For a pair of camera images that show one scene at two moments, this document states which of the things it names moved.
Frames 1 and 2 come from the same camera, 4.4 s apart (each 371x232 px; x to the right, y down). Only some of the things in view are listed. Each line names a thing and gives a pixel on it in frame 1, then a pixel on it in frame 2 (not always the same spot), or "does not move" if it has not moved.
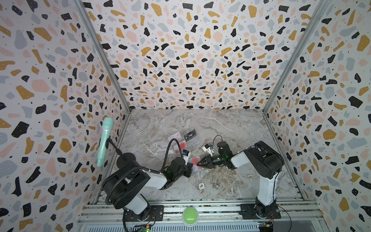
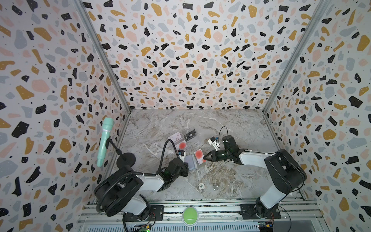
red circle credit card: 194,160 → 199,155
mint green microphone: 108,127 does not move
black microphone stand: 124,158 does not move
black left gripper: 190,168 does not move
